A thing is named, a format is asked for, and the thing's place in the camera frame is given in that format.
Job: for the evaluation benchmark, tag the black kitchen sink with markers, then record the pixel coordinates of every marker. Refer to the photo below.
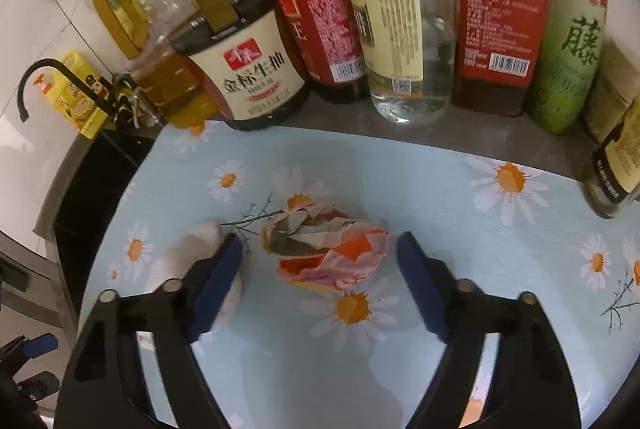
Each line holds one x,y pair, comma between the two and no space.
90,189

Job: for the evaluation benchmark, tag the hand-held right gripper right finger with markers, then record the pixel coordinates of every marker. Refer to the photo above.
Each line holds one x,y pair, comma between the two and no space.
421,284

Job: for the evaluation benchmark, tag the clear vinegar bottle beige label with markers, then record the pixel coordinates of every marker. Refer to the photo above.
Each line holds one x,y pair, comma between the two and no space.
400,59

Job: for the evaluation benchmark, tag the large cooking oil jug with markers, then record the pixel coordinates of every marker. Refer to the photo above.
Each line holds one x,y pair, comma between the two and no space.
165,79

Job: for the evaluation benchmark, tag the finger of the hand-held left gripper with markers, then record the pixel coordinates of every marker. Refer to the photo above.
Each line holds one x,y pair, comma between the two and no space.
40,345
37,384

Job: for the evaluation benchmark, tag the black faucet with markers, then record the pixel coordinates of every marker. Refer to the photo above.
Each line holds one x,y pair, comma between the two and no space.
45,71

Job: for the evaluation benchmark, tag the tall red label sauce bottle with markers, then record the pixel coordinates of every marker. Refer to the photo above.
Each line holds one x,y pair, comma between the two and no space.
320,19

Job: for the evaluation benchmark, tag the small yellow cap bottle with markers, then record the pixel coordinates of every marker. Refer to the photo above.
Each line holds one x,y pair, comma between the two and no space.
615,169

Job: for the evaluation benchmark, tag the blue daisy print mat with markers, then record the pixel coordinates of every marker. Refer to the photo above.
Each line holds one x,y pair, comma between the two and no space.
425,189

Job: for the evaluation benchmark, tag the dark soy sauce jug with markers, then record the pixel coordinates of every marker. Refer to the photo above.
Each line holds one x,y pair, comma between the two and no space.
250,74

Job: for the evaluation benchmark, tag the green label oil bottle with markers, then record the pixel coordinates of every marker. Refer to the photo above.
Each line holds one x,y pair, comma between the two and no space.
570,59

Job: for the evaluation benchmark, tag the red label vinegar bottle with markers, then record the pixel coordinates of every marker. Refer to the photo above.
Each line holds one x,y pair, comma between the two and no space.
500,9

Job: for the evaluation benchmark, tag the large white tissue ball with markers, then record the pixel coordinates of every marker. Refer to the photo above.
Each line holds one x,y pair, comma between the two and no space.
170,259

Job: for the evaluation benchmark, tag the metal pump dispenser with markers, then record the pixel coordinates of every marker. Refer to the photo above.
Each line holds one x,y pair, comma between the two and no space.
132,101

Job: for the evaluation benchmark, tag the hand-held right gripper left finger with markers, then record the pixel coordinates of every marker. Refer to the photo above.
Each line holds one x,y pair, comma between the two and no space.
215,279

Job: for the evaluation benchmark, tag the red orange wrapper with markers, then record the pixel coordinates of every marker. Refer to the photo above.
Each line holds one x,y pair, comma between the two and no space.
325,249

